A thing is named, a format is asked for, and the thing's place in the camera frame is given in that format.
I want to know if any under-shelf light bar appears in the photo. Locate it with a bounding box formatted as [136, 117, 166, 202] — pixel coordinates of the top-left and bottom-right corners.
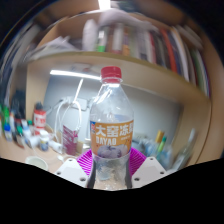
[49, 69, 103, 82]

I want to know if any magenta carton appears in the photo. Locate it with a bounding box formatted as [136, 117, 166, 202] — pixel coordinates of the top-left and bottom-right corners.
[62, 124, 79, 157]

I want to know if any white bottle blue label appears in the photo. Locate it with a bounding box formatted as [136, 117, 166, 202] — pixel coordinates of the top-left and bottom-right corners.
[3, 123, 14, 143]

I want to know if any yellow-capped glass bottle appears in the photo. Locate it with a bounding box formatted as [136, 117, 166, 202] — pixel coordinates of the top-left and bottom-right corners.
[153, 129, 166, 158]

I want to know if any wooden shelf unit with books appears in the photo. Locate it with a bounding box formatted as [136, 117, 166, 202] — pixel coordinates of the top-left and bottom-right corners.
[19, 6, 214, 111]

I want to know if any tall clear glass bottle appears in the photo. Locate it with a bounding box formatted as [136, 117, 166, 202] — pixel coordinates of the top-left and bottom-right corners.
[173, 128, 198, 171]

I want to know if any white cable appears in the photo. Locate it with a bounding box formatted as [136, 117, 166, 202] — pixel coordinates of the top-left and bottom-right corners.
[53, 99, 83, 141]

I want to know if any clear drink bottle red cap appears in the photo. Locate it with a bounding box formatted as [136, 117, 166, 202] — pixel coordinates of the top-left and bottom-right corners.
[89, 65, 135, 191]

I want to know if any white pill bottle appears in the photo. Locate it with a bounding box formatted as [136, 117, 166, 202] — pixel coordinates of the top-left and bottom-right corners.
[39, 130, 51, 152]

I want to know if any green box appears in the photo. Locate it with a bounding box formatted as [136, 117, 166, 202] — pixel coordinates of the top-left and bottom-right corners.
[1, 106, 11, 134]

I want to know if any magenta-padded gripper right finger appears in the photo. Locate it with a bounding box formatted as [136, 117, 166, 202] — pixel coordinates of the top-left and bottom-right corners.
[124, 146, 167, 190]

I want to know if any ceiling light tube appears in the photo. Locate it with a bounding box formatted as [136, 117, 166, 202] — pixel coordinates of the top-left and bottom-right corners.
[97, 0, 112, 11]

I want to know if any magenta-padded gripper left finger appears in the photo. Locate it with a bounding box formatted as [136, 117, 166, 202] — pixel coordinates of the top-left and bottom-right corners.
[54, 148, 98, 190]

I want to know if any red and white canister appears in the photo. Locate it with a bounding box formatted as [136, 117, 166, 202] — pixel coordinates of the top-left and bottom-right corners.
[33, 109, 48, 136]

